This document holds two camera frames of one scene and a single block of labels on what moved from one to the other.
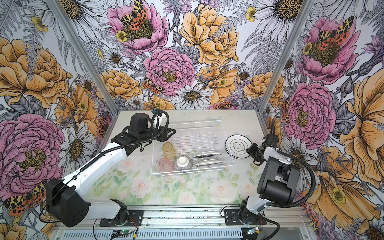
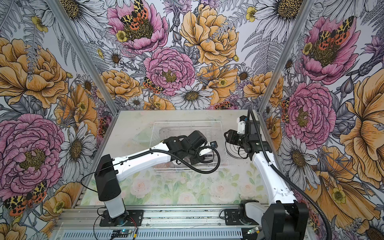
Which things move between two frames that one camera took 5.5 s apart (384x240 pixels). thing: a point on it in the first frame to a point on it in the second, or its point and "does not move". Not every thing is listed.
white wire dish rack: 198,147 does not move
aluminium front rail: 195,222 does not move
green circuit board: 121,233 does not move
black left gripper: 163,136 to 193,160
